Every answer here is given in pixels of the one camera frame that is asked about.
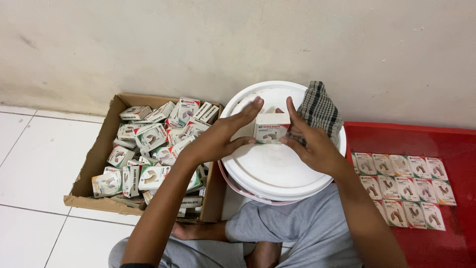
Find black checked grey cloth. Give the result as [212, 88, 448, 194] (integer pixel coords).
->
[296, 81, 344, 146]

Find person's grey shorts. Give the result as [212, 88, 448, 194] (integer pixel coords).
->
[108, 184, 363, 268]

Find white plastic bucket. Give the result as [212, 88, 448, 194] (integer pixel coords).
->
[217, 160, 300, 206]

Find rows of white clip boxes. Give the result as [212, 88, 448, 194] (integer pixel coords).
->
[351, 151, 457, 232]

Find brown cardboard carton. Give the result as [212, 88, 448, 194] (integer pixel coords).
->
[63, 93, 228, 224]

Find person's left hand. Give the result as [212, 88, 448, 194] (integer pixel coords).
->
[178, 96, 265, 169]

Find small white cardboard packet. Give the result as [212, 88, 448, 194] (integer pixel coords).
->
[254, 113, 291, 145]

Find red plastic tray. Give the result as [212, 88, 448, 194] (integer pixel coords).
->
[344, 121, 476, 268]

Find heap of white clip boxes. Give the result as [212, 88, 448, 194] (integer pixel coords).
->
[91, 97, 221, 218]

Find person's bare foot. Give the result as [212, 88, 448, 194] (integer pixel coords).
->
[171, 220, 228, 242]

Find person's right hand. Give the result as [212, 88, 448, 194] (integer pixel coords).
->
[274, 96, 347, 178]

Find white round bucket lid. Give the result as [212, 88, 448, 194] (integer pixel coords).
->
[219, 81, 347, 202]

